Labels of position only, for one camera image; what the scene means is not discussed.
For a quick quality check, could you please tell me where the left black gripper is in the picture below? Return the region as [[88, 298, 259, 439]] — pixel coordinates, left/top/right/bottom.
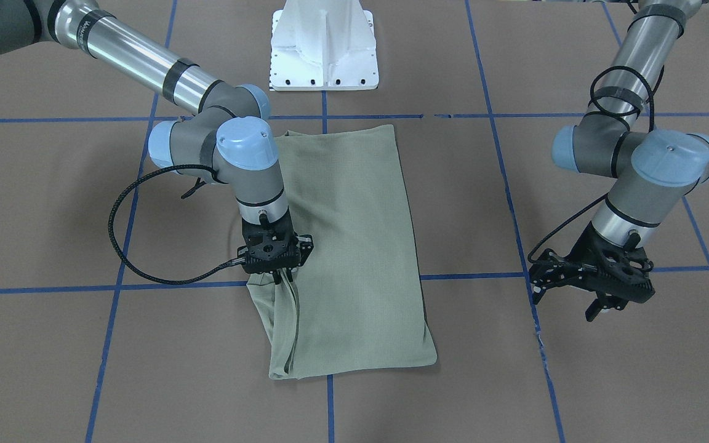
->
[[528, 223, 655, 322]]

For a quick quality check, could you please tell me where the white central pedestal column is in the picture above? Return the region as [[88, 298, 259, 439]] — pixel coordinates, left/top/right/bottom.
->
[[268, 1, 380, 92]]

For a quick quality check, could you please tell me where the green long-sleeve shirt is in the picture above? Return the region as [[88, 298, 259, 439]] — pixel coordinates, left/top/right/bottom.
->
[[247, 124, 437, 380]]

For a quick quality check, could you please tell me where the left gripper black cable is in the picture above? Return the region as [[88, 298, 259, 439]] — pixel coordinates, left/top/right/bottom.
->
[[527, 65, 666, 262]]

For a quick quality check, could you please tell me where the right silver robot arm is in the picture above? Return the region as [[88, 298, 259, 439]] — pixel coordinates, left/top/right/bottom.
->
[[0, 1, 313, 284]]

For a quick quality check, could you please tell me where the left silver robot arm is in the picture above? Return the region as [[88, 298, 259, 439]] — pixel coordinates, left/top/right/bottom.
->
[[528, 1, 709, 322]]

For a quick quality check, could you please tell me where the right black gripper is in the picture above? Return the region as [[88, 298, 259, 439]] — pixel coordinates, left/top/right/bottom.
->
[[238, 218, 313, 285]]

